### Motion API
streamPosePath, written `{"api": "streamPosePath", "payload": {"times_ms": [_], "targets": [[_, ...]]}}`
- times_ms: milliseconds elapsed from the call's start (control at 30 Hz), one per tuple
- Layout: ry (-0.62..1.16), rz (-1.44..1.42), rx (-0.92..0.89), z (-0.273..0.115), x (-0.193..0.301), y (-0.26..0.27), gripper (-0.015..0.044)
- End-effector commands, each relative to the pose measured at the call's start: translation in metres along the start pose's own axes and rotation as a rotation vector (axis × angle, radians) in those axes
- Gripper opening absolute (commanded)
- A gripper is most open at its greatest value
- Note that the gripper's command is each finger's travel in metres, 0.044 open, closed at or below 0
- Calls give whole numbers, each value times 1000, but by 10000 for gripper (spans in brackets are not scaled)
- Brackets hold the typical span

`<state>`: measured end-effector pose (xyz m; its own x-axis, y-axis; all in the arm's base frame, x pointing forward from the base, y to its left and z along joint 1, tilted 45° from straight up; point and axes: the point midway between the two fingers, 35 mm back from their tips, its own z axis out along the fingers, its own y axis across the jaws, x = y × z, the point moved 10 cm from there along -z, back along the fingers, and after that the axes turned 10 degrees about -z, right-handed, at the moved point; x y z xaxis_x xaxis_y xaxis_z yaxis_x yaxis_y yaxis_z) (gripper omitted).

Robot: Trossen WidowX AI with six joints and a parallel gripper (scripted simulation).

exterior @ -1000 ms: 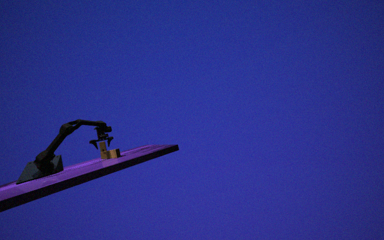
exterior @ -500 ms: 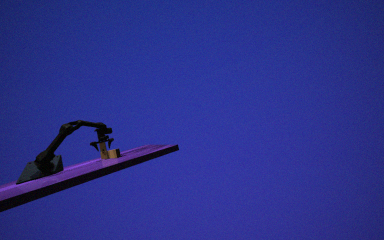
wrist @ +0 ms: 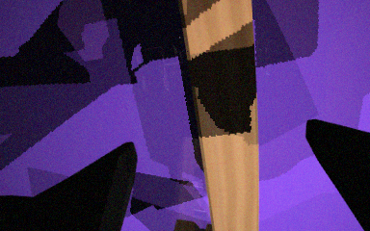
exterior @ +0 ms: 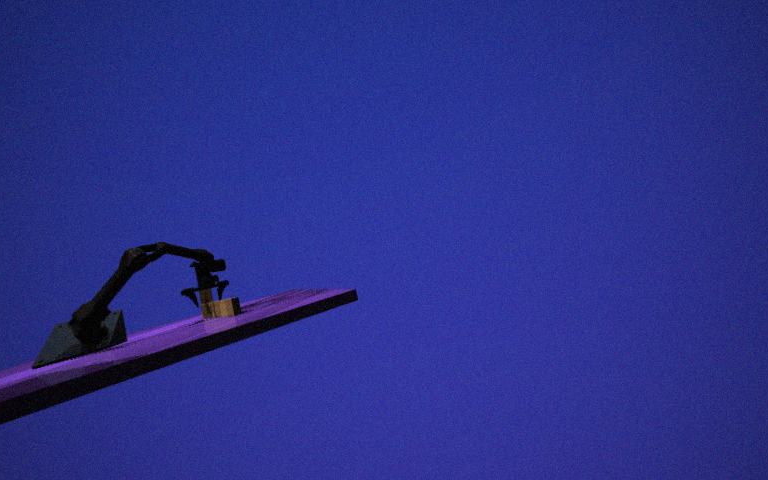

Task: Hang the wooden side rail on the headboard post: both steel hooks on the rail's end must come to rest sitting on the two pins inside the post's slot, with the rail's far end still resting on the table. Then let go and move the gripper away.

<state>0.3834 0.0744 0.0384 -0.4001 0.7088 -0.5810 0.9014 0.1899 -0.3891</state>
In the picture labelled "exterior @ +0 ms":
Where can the wooden post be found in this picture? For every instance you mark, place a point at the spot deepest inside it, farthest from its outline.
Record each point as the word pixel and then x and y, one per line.
pixel 206 296

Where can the brown wooden board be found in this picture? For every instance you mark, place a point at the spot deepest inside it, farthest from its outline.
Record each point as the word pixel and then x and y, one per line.
pixel 221 308

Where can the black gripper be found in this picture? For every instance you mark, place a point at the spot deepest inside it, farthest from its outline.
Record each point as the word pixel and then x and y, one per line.
pixel 189 292

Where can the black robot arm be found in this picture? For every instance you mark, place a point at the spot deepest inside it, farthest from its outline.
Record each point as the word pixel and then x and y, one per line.
pixel 86 322

